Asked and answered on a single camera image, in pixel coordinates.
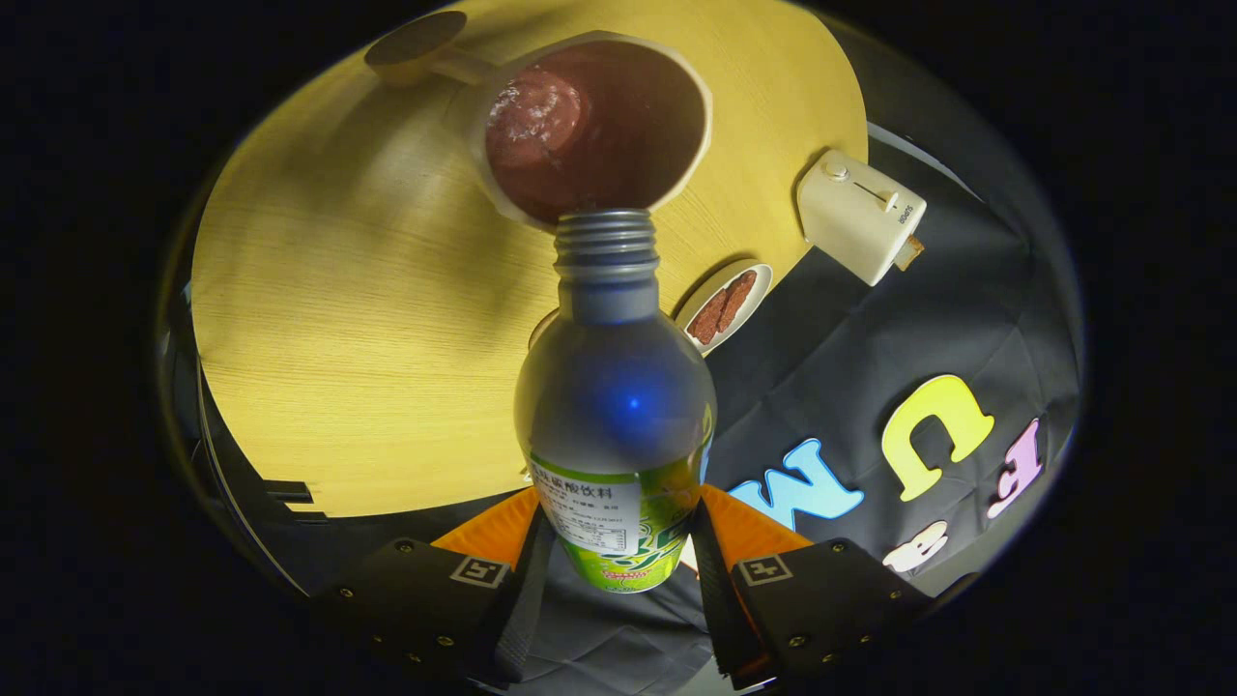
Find brown meat slice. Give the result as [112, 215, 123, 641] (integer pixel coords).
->
[717, 270, 758, 334]
[688, 288, 731, 346]

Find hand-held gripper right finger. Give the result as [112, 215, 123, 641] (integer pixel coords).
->
[688, 483, 936, 689]

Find wooden table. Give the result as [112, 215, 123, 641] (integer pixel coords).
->
[190, 0, 869, 518]

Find beige cup with handle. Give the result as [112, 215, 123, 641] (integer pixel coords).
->
[365, 10, 714, 233]

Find round white plate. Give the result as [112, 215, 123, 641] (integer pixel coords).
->
[675, 261, 774, 357]

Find white toaster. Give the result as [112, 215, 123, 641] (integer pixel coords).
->
[796, 148, 929, 287]

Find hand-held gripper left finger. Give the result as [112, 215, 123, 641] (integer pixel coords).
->
[311, 486, 557, 689]

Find silver juice bottle green label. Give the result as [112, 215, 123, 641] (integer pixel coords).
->
[514, 209, 718, 594]

